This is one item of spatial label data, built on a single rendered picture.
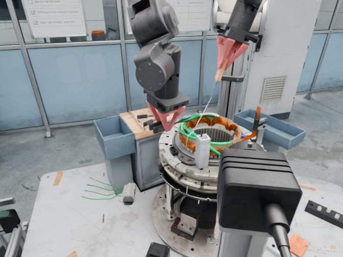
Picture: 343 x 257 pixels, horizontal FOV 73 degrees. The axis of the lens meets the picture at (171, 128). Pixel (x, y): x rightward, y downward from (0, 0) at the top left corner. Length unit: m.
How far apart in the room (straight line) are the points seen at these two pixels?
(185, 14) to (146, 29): 2.47
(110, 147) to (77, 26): 2.06
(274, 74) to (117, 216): 2.62
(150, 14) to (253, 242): 0.40
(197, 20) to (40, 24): 1.67
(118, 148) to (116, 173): 0.13
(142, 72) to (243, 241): 0.32
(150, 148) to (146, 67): 0.52
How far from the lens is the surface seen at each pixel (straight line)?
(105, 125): 0.98
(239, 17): 0.62
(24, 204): 2.35
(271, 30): 2.95
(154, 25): 0.47
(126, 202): 0.98
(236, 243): 0.19
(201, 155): 0.60
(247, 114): 1.07
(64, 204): 1.05
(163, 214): 0.90
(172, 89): 0.51
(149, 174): 0.98
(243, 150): 0.17
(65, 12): 2.76
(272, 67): 3.09
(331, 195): 1.19
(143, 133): 0.84
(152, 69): 0.42
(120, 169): 0.94
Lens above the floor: 1.49
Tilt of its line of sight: 30 degrees down
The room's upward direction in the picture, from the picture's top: straight up
